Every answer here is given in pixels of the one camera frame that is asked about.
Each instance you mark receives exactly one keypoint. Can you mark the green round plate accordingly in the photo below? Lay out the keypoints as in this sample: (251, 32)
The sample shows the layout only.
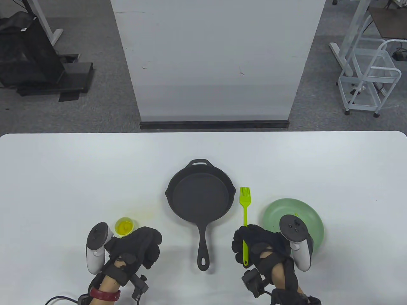
(276, 208)

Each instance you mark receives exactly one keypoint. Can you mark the white and black right controller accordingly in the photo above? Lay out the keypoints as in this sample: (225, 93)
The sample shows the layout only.
(294, 227)

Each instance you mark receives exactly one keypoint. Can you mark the small green cup of oil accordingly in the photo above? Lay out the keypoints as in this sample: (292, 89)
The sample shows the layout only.
(124, 226)

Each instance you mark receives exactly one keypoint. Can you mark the white partition board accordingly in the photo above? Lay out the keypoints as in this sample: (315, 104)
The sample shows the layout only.
(216, 63)

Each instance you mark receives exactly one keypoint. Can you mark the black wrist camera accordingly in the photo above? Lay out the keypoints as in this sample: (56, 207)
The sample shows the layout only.
(252, 281)
(140, 286)

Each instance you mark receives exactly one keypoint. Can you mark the person's right forearm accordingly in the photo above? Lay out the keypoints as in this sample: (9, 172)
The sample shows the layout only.
(279, 276)

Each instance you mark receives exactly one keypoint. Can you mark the person's right hand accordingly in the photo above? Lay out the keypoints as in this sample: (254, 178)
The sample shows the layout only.
(260, 241)

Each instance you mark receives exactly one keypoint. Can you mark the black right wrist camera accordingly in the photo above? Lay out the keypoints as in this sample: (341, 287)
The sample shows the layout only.
(252, 281)

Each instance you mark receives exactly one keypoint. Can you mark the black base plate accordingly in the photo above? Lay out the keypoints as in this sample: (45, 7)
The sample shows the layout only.
(76, 73)

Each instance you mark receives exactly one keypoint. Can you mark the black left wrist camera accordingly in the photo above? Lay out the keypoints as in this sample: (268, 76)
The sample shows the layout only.
(140, 286)

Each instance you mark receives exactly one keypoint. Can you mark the brown tabletop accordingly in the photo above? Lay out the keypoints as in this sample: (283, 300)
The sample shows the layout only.
(391, 22)

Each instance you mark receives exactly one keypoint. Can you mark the person's left hand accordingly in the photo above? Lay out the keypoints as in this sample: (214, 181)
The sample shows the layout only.
(140, 244)

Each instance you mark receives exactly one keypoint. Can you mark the green silicone brush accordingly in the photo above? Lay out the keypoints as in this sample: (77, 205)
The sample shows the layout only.
(245, 198)

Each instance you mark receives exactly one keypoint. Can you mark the white and black controller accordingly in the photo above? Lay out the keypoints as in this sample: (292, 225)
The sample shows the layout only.
(97, 238)
(294, 227)

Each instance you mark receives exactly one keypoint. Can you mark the white desk leg frame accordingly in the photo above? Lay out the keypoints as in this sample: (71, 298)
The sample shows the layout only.
(43, 19)
(356, 28)

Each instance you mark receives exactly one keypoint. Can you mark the white and black left controller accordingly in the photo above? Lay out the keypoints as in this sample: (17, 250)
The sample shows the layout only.
(97, 238)

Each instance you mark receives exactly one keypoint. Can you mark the black cast iron frying pan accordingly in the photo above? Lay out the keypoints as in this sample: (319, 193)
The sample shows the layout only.
(200, 197)

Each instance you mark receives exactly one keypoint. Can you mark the black partition base bar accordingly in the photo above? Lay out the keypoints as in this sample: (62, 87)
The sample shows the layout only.
(216, 125)

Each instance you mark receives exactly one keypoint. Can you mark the red wristband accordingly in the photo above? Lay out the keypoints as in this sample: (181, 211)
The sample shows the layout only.
(105, 294)

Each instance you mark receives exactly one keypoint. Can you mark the black power adapter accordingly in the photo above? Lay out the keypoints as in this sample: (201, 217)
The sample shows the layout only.
(399, 55)

